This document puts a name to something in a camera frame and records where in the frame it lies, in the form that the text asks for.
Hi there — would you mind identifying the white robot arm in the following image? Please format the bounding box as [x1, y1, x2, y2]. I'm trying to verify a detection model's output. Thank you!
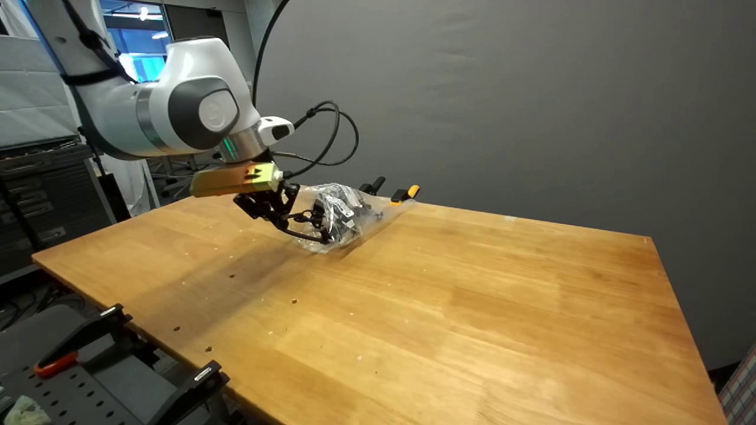
[22, 0, 300, 232]

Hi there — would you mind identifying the clear plastic bag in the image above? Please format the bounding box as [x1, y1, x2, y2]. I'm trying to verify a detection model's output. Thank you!
[294, 182, 410, 256]

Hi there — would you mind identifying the dark equipment rack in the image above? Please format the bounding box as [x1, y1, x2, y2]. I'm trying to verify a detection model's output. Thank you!
[0, 137, 113, 282]

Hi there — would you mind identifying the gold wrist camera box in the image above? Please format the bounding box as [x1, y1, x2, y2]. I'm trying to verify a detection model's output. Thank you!
[190, 164, 284, 197]

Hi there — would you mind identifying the black perforated side table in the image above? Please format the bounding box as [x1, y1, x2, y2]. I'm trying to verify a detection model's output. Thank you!
[0, 303, 240, 425]

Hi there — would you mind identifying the orange-handled clamp upper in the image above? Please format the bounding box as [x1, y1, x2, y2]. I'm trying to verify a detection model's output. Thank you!
[34, 305, 131, 381]

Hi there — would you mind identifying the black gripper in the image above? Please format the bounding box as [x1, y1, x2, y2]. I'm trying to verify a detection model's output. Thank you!
[234, 185, 306, 233]

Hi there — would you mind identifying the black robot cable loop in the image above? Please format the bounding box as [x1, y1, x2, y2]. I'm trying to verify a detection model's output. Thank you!
[250, 0, 362, 182]

